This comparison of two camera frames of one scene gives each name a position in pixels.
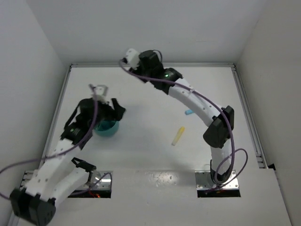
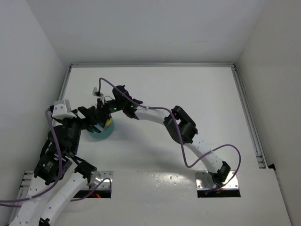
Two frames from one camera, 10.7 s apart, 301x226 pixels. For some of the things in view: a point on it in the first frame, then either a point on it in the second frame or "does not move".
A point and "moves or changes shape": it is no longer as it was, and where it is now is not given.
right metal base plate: (204, 181) does not move
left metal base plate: (99, 180) does not move
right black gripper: (138, 69) → (102, 111)
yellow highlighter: (178, 135) moves or changes shape
